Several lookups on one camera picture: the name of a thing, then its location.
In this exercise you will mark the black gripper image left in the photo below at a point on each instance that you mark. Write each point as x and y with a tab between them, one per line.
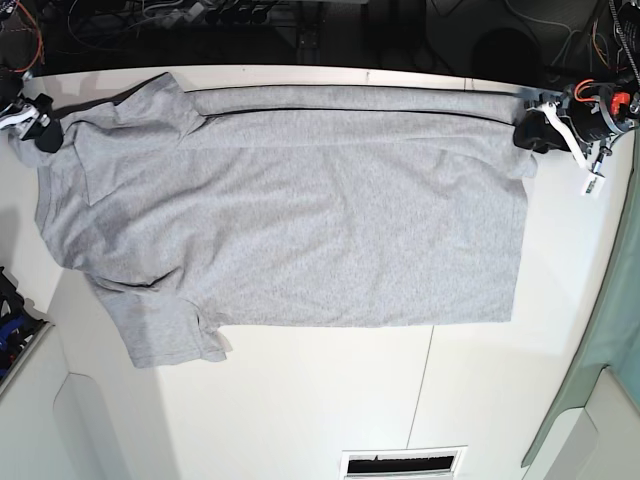
46	131

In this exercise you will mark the rack of blue clamps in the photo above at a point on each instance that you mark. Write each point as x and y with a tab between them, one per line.
18	327

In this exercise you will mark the grey t-shirt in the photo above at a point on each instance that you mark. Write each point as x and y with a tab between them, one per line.
302	206

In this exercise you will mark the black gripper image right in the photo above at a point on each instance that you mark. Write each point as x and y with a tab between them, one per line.
620	100

